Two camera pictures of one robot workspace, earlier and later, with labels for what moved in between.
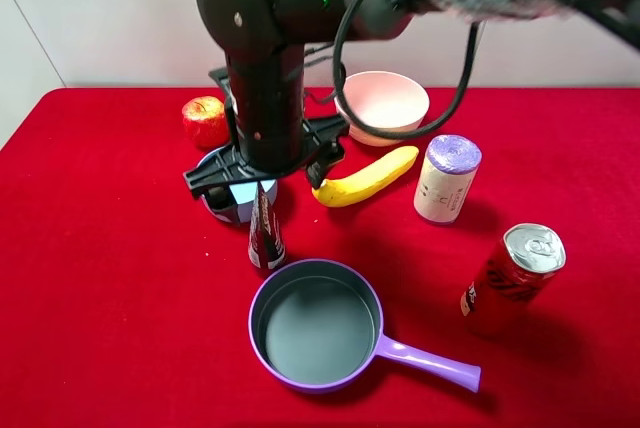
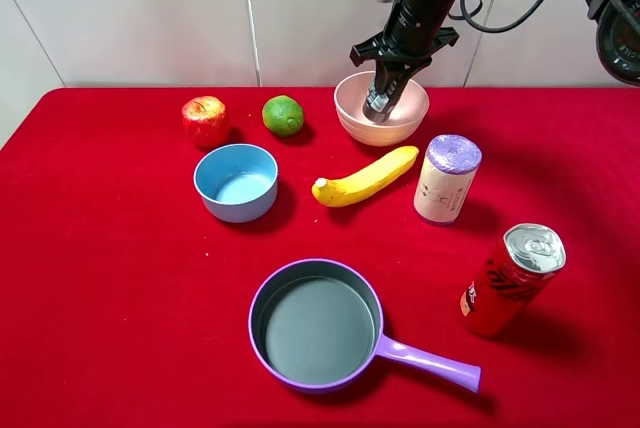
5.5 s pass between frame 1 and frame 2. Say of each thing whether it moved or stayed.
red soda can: stayed
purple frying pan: stayed
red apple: stayed
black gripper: moved
